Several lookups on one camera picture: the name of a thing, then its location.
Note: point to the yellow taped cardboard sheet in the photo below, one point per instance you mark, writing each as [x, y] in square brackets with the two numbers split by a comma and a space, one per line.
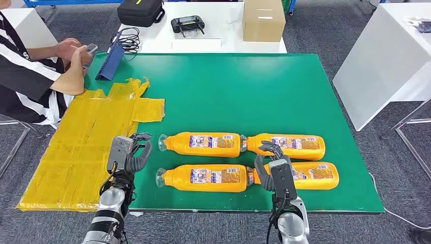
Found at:
[84, 134]

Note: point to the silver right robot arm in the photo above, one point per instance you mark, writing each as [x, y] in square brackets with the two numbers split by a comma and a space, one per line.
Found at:
[293, 225]

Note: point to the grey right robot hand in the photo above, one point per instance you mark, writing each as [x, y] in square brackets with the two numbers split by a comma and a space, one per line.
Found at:
[264, 175]

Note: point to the person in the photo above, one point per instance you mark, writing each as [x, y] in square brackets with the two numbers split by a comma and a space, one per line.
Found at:
[20, 77]

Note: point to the green plastic crate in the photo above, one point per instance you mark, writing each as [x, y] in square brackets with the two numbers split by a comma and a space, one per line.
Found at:
[285, 5]

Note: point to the printed brochure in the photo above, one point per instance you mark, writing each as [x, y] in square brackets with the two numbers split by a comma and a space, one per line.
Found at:
[421, 25]

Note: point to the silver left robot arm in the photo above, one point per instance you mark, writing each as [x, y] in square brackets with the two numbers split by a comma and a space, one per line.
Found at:
[107, 205]

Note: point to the person's left forearm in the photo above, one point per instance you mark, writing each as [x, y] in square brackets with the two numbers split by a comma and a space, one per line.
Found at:
[42, 53]

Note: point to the person's right hand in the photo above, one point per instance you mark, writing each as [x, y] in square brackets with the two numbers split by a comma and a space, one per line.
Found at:
[80, 60]

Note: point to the blue metal shelving rack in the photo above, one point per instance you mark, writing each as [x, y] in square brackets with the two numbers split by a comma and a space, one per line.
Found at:
[67, 2]

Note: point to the orange detergent bottle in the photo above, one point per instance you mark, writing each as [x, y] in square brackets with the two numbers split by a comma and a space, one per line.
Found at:
[202, 185]
[202, 150]
[316, 182]
[289, 153]

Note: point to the black handheld controller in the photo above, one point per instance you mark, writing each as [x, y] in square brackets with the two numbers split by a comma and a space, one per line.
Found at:
[187, 23]

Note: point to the person's left hand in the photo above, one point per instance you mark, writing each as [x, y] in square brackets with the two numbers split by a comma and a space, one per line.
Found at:
[67, 49]

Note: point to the black carry case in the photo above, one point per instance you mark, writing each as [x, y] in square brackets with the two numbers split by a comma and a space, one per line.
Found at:
[139, 11]

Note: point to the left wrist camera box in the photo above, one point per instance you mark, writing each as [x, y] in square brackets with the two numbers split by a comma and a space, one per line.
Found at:
[118, 151]

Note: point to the green table mat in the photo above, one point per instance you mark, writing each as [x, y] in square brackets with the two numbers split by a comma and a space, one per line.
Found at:
[235, 94]

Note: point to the black floor object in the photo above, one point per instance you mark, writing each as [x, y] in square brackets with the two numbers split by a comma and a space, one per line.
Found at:
[421, 237]

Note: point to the long white table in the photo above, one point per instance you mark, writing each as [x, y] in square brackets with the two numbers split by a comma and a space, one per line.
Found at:
[222, 20]

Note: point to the brown cardboard box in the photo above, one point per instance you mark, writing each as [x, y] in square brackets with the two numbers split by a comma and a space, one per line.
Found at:
[264, 23]

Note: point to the metal chair frame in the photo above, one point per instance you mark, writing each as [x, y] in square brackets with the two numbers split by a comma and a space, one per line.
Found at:
[10, 122]

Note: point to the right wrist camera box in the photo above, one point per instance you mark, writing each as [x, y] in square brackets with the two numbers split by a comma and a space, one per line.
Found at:
[282, 178]

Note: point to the white table with metal legs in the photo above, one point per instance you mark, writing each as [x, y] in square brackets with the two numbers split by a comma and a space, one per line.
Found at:
[377, 67]

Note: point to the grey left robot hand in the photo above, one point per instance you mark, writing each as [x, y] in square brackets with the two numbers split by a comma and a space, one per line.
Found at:
[143, 158]

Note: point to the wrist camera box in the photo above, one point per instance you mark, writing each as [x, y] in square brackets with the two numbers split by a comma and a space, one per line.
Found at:
[282, 178]
[118, 151]

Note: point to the blue tablet case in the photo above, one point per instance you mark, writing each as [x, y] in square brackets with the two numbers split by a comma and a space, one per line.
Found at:
[109, 65]

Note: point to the person's right forearm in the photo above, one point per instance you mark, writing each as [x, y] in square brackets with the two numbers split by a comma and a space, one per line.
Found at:
[69, 82]

